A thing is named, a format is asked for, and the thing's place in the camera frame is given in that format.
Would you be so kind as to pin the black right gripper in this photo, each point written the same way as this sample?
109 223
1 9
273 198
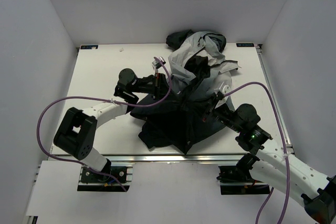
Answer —
210 112

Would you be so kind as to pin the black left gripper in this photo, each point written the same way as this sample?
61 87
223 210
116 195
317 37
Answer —
159 87

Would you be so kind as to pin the dark navy and grey jacket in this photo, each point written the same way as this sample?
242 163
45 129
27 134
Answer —
198 69

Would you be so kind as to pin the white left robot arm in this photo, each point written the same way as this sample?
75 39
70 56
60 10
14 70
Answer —
77 130

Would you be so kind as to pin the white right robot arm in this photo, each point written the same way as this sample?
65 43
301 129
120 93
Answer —
265 160

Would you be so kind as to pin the blue label sticker right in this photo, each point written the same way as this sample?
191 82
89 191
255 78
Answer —
244 44

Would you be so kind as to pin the blue label sticker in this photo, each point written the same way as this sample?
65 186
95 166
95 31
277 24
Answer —
244 44
88 47

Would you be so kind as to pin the blue label sticker left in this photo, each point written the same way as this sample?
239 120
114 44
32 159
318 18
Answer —
88 47

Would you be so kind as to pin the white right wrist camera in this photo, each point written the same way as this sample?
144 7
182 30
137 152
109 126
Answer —
224 89

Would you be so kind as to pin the aluminium front table rail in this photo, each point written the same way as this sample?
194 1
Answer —
174 158

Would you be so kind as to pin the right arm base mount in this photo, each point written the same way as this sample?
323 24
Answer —
237 180

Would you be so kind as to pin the aluminium right side rail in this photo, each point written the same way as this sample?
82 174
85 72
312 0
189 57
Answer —
281 120

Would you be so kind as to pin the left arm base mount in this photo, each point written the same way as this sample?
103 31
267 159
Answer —
93 182

